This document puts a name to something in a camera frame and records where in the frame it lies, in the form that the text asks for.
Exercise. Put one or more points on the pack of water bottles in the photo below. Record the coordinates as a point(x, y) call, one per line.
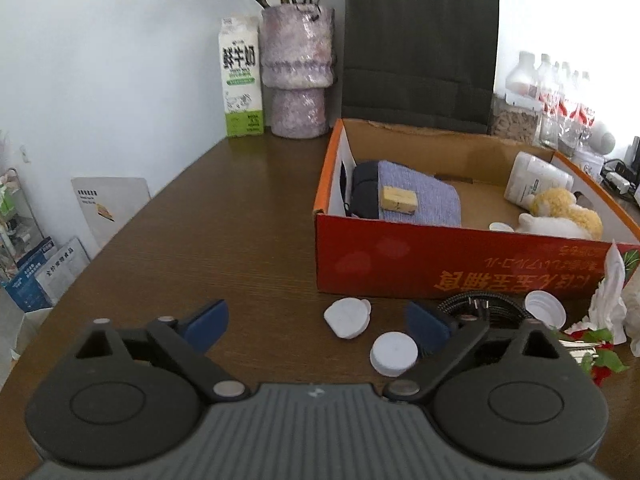
point(550, 95)

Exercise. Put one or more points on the yellow eraser block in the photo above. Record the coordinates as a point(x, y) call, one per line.
point(398, 199)

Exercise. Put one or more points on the black zip pouch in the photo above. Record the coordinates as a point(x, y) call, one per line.
point(365, 195)

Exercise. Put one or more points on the pale blue plastic bag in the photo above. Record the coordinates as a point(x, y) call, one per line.
point(635, 330)

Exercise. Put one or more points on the white yellow plush sheep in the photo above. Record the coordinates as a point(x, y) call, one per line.
point(565, 215)

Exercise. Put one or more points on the black paper bag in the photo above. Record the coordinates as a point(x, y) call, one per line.
point(420, 45)

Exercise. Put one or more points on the blue printed box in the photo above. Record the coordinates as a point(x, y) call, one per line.
point(27, 280)

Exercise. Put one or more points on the clear plastic tub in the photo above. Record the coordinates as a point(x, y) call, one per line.
point(587, 161)

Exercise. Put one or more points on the white threaded bottle cap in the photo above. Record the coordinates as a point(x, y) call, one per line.
point(545, 306)

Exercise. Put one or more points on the clear drinking glass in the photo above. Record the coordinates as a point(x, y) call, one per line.
point(548, 130)

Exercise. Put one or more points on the white flip cap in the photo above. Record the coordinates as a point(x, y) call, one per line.
point(347, 316)

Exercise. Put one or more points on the white ridged bottle cap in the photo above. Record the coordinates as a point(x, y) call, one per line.
point(500, 227)

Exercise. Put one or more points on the clear container of seeds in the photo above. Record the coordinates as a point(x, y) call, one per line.
point(515, 125)

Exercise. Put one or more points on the red cardboard box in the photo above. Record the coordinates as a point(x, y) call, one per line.
point(400, 260)

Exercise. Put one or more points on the white sign board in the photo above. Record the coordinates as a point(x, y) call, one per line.
point(110, 210)

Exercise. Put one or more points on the plain white round cap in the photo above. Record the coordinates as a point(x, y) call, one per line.
point(393, 353)

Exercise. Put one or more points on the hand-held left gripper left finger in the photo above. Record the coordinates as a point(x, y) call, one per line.
point(210, 325)

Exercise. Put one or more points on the white hair dryer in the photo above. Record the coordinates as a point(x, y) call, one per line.
point(600, 139)

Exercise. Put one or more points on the white printed box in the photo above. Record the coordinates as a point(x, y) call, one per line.
point(65, 270)

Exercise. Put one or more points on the purple mottled vase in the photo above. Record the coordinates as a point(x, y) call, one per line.
point(297, 60)

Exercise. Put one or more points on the white labelled container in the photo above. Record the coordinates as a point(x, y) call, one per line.
point(537, 177)

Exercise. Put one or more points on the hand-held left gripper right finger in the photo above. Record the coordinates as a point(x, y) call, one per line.
point(425, 325)

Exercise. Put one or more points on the white green milk carton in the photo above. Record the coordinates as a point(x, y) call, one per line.
point(241, 75)

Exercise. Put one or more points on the red artificial flower sprig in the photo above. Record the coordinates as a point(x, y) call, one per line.
point(607, 357)

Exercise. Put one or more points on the white wall switch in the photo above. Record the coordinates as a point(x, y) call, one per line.
point(24, 154)

